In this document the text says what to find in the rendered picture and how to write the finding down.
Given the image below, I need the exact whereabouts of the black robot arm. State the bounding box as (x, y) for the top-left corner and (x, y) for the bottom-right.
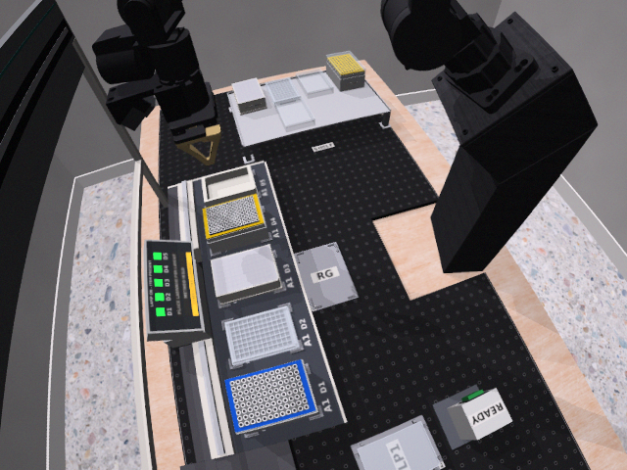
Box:
(92, 0), (539, 131)

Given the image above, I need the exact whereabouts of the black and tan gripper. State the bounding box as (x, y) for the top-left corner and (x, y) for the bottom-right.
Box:
(161, 68), (221, 165)

